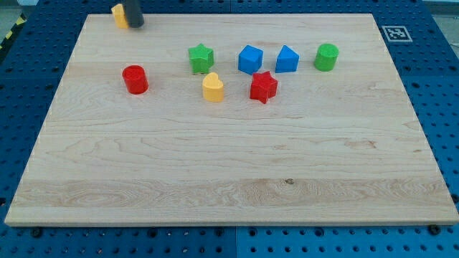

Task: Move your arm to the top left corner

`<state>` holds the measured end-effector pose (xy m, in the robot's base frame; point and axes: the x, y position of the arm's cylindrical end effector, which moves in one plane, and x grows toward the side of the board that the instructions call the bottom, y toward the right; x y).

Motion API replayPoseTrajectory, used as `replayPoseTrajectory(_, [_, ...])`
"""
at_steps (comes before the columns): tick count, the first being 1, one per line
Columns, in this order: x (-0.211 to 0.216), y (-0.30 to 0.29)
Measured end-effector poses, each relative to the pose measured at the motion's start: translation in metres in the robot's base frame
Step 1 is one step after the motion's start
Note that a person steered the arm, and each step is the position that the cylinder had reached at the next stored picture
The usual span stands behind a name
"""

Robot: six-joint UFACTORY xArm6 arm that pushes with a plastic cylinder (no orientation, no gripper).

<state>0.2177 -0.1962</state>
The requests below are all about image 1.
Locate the light wooden board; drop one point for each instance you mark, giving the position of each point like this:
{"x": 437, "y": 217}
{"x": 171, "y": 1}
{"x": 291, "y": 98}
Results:
{"x": 336, "y": 148}

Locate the yellow wooden heart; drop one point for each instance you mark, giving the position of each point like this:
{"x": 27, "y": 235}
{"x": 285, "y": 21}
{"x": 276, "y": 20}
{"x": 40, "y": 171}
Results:
{"x": 212, "y": 88}

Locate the red wooden star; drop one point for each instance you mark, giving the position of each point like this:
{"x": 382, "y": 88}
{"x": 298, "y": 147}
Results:
{"x": 263, "y": 86}

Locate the blue wooden cube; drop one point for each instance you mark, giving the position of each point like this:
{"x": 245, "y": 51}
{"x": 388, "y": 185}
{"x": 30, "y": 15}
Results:
{"x": 250, "y": 59}

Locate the green wooden star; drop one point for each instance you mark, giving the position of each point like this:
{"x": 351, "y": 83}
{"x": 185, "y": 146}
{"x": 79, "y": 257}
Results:
{"x": 201, "y": 58}

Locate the blue wooden triangle prism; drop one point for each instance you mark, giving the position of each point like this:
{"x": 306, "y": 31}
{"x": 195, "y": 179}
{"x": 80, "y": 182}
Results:
{"x": 287, "y": 60}

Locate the red wooden cylinder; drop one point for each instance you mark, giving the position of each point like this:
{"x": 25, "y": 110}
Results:
{"x": 135, "y": 79}

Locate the green wooden cylinder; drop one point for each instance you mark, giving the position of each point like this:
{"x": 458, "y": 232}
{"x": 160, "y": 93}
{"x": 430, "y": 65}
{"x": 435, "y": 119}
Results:
{"x": 326, "y": 57}

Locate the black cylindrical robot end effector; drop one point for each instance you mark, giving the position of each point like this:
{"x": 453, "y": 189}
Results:
{"x": 133, "y": 13}

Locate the yellow wooden block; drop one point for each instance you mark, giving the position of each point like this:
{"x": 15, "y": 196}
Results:
{"x": 119, "y": 16}

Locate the white fiducial marker tag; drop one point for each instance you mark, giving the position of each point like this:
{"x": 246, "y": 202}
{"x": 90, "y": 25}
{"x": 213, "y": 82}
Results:
{"x": 396, "y": 33}

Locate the black screw bottom left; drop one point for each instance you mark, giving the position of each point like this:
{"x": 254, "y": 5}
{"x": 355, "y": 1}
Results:
{"x": 36, "y": 232}

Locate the black screw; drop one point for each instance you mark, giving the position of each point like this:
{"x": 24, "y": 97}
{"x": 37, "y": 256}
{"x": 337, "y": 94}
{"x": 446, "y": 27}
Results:
{"x": 434, "y": 229}
{"x": 36, "y": 232}

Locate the black screw bottom right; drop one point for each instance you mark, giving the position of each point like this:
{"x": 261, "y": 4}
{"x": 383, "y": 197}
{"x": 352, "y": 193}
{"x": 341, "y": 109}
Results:
{"x": 434, "y": 229}

